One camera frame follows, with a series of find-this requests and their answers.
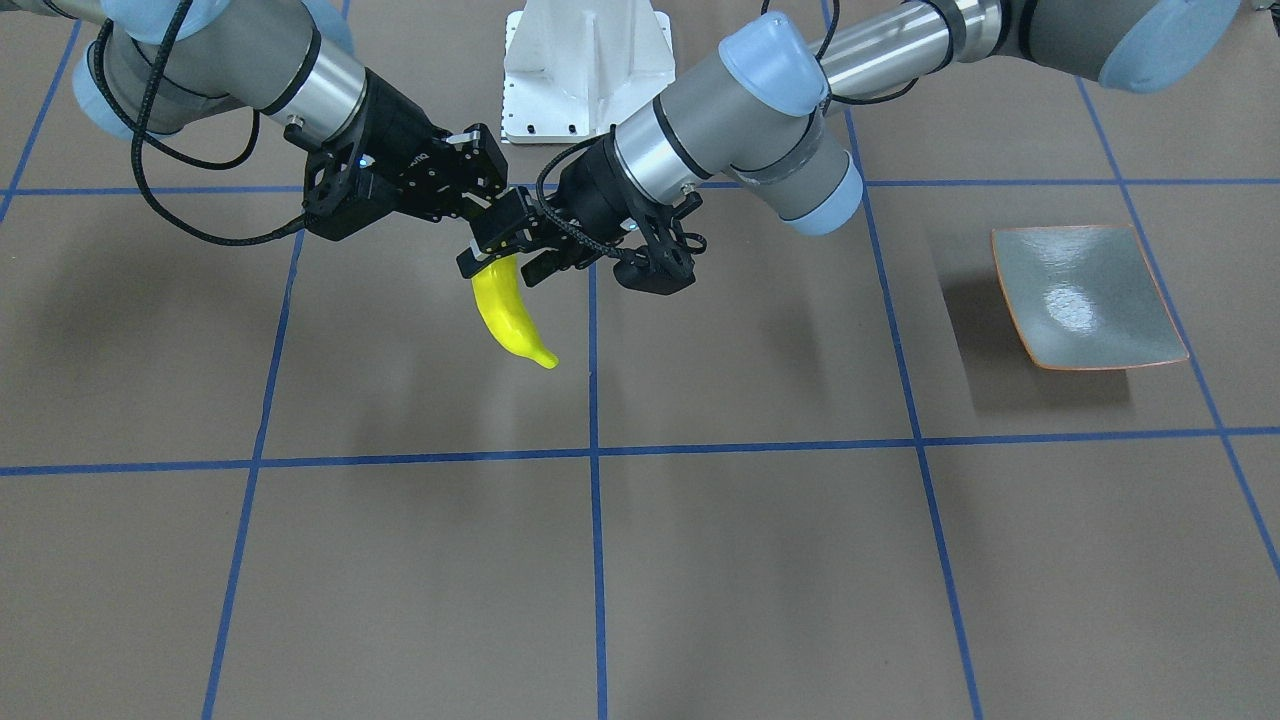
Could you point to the grey square plate orange rim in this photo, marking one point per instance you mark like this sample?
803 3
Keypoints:
1084 298

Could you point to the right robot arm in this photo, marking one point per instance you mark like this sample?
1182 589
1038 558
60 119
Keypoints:
161 65

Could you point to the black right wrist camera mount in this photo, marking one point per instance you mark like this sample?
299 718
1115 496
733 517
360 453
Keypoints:
343 194

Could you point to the bright yellow banana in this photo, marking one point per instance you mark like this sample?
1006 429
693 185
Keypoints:
498 298

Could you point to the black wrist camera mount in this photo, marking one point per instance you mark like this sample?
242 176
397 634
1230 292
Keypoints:
343 194
665 263

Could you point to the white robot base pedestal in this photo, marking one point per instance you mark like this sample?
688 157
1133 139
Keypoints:
574 69

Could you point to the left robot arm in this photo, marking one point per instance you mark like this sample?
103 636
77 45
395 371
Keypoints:
754 110

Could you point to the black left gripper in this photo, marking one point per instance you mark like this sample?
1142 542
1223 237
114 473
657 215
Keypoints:
592 190

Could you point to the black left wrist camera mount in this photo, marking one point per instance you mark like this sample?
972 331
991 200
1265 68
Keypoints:
665 263

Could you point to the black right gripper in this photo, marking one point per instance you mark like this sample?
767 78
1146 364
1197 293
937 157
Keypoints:
403 128

